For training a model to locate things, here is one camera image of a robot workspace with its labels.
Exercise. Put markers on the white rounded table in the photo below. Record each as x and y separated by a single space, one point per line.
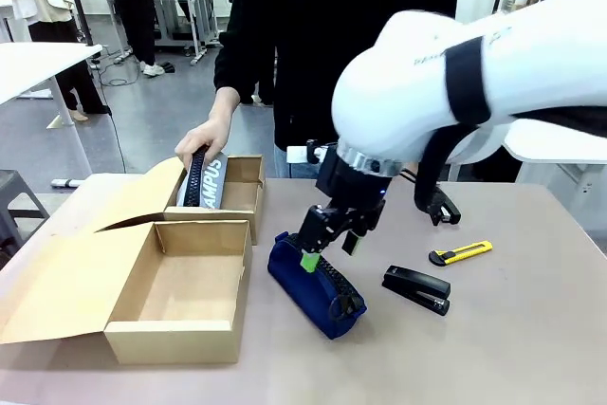
555 144

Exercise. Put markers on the long black stapler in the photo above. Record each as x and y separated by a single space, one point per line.
417 287

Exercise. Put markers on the white tube on floor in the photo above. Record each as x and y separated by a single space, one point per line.
68 182

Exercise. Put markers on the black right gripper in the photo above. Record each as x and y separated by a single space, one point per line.
351 187

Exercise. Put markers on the white table with leg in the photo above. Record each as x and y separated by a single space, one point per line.
33 63

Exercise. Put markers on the person in black sweater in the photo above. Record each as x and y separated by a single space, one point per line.
355 21

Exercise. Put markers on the grey workbench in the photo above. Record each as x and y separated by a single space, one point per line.
185 6

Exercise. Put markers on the small open cardboard box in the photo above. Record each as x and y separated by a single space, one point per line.
242 191

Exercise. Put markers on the large open cardboard box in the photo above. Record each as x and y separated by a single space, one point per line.
175 281

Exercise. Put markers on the short black stapler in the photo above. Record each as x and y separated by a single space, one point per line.
448 210

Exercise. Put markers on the yellow utility knife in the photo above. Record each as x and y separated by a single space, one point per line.
465 251

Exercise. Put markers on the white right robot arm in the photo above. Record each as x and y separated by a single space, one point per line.
521 68

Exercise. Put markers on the person's right hand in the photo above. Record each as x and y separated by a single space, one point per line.
213 132

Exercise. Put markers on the grey stool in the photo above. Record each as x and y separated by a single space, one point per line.
19 196

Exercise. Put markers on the grey Campus pencil case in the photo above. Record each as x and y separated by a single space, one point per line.
211 182

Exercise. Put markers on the person's right forearm black sleeve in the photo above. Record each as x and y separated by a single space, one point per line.
237 63

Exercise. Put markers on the blue zipper pencil case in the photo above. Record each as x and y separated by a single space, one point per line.
308 296

